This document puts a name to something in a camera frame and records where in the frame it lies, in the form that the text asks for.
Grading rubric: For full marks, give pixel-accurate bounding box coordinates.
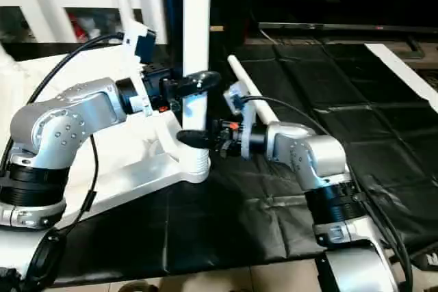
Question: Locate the black work mat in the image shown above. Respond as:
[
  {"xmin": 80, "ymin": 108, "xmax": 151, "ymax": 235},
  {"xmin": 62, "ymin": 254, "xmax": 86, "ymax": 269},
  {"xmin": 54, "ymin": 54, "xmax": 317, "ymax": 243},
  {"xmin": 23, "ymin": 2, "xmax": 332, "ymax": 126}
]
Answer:
[{"xmin": 0, "ymin": 39, "xmax": 438, "ymax": 286}]

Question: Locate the red bottle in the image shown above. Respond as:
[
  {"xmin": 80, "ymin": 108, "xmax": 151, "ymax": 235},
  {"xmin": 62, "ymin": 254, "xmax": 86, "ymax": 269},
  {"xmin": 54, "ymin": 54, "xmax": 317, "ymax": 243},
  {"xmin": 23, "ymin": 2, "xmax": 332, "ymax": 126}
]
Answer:
[{"xmin": 72, "ymin": 18, "xmax": 88, "ymax": 41}]

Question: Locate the white plastic table top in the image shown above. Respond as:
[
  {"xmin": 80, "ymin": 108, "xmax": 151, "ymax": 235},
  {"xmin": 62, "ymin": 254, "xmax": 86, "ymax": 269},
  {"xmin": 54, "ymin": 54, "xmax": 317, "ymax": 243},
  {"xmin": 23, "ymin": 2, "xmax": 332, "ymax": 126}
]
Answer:
[{"xmin": 0, "ymin": 49, "xmax": 209, "ymax": 214}]

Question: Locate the white flat board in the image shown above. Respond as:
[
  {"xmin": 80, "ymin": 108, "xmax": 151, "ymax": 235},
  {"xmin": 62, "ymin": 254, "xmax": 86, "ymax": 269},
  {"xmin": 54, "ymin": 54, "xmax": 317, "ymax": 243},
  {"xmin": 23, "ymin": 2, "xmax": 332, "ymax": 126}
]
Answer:
[{"xmin": 364, "ymin": 43, "xmax": 438, "ymax": 111}]

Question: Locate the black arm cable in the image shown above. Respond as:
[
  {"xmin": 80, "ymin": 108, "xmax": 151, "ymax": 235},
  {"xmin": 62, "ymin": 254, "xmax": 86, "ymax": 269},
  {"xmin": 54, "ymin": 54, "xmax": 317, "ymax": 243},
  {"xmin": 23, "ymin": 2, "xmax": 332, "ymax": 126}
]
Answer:
[
  {"xmin": 257, "ymin": 97, "xmax": 411, "ymax": 286},
  {"xmin": 0, "ymin": 32, "xmax": 131, "ymax": 292}
]

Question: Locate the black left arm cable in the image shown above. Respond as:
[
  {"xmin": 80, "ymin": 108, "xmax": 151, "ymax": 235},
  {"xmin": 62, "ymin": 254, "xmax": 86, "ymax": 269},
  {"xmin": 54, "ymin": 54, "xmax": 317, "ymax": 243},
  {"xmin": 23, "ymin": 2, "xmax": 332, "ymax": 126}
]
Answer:
[{"xmin": 0, "ymin": 32, "xmax": 131, "ymax": 292}]

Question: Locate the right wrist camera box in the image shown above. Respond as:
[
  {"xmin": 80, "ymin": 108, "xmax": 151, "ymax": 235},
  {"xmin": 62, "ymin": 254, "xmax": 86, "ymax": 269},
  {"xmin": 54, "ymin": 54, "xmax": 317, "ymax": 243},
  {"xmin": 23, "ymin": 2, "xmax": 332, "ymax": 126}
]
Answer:
[{"xmin": 224, "ymin": 81, "xmax": 258, "ymax": 159}]

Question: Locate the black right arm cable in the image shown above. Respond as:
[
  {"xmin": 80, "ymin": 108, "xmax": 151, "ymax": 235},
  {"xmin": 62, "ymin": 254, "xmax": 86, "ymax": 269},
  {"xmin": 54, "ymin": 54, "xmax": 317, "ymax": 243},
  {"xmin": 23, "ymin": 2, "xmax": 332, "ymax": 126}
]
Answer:
[{"xmin": 257, "ymin": 97, "xmax": 411, "ymax": 286}]

